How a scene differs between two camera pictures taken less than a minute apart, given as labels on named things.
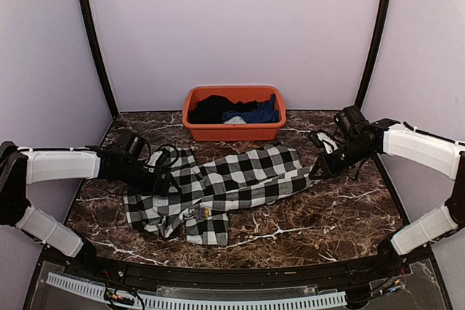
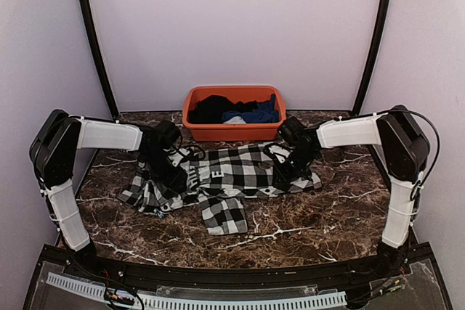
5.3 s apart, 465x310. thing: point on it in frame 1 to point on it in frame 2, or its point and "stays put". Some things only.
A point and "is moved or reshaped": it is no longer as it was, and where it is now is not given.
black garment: x=210 y=109 stays put
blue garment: x=264 y=113 stays put
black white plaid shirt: x=203 y=190 is moved or reshaped
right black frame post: x=380 y=35 stays put
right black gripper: x=317 y=164 to x=285 y=177
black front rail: x=290 y=275 stays put
